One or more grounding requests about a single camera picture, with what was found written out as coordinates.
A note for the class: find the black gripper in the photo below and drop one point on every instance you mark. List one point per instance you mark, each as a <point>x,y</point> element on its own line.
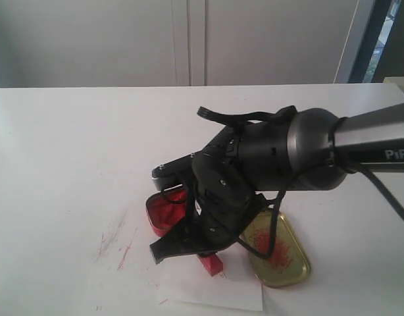
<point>209,228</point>

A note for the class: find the red stamp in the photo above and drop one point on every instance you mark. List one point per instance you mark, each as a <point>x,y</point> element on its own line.
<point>212,264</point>

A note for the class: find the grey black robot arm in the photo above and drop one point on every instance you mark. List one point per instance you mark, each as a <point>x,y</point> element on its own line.
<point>258,157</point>

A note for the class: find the red ink paste tin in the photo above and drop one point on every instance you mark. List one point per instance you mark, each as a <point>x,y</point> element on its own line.
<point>164,212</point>

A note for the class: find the white paper sheet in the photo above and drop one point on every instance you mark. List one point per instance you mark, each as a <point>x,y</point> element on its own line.
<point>184,279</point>

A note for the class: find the gold tin lid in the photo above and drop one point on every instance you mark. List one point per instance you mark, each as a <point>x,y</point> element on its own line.
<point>289,264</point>

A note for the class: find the white cabinet doors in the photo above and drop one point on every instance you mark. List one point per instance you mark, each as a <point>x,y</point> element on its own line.
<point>178,43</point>

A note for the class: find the gripper-mounted camera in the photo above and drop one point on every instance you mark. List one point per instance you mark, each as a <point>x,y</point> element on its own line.
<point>174,173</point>

